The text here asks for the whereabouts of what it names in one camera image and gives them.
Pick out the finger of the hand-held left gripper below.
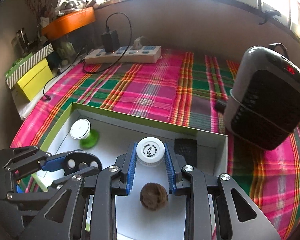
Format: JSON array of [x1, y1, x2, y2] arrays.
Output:
[[5, 166, 101, 205], [0, 145, 66, 175]]

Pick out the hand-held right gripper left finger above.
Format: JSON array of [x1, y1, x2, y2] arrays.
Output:
[[20, 141, 138, 240]]

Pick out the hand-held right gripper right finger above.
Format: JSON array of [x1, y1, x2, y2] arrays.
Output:
[[164, 141, 282, 240]]

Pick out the black rectangular remote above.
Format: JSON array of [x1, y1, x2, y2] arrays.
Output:
[[174, 138, 197, 167]]

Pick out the white round jar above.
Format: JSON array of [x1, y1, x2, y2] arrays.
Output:
[[136, 137, 166, 168]]

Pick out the dark brown walnut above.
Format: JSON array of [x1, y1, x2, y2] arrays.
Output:
[[139, 183, 169, 209]]

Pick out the black oval disc holder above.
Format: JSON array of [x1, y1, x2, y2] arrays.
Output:
[[64, 149, 103, 178]]

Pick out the green white cardboard box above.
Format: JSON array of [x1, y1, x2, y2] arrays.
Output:
[[27, 102, 228, 240]]

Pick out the white green round stand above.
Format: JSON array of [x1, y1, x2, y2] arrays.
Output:
[[70, 119, 100, 148]]

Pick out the white side shelf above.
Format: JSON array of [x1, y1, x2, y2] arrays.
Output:
[[18, 94, 47, 120]]

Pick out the pink green plaid tablecloth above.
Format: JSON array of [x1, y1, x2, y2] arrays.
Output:
[[10, 47, 300, 240]]

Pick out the yellow box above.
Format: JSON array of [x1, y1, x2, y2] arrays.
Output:
[[16, 59, 53, 102]]

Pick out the green white striped box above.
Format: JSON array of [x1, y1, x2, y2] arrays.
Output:
[[5, 43, 53, 89]]

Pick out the green jars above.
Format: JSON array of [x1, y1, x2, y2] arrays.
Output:
[[57, 41, 75, 65]]

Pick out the white power strip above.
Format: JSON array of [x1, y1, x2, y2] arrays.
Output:
[[84, 45, 162, 64]]

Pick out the grey black fan heater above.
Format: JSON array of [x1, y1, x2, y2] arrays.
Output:
[[223, 45, 300, 150]]

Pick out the white plug adapter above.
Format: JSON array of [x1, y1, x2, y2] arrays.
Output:
[[132, 37, 150, 51]]

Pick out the metal cup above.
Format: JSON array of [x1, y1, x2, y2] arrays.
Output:
[[16, 29, 30, 53]]

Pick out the black charger adapter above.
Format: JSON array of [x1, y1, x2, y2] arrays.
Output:
[[101, 31, 120, 53]]

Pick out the orange box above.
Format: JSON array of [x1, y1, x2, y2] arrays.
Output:
[[41, 7, 96, 40]]

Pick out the dried branches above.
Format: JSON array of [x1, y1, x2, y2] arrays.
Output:
[[20, 0, 55, 25]]

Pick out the black charger cable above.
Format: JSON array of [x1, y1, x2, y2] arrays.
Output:
[[43, 12, 132, 102]]

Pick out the black heater cord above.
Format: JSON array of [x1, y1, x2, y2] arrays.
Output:
[[267, 42, 290, 57]]

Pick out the black window handle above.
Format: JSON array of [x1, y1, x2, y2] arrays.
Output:
[[259, 9, 282, 25]]

